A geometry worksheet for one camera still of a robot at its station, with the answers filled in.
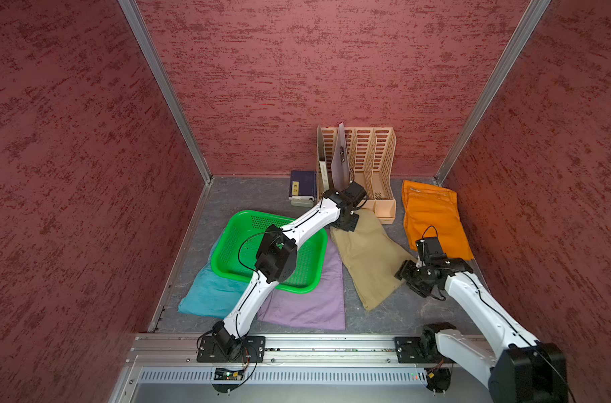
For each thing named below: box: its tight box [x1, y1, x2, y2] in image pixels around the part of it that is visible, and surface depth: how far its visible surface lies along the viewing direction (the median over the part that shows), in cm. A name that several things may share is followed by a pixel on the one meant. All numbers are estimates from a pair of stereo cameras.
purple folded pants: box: [256, 236, 346, 331], surface depth 82 cm
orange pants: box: [402, 179, 475, 262], surface depth 108 cm
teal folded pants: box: [177, 230, 251, 320], surface depth 83 cm
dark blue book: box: [289, 170, 318, 198], surface depth 120 cm
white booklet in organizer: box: [318, 160, 330, 193], surface depth 91 cm
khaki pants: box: [330, 208, 417, 312], surface depth 92 cm
